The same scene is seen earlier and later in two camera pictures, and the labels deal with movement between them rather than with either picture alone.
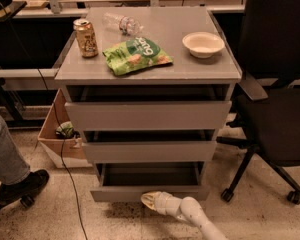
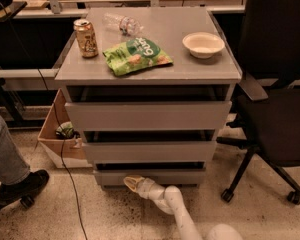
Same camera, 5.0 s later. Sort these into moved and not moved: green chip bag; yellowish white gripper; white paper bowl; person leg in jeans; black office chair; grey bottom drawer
Moved: yellowish white gripper; grey bottom drawer
Not moved: green chip bag; white paper bowl; person leg in jeans; black office chair
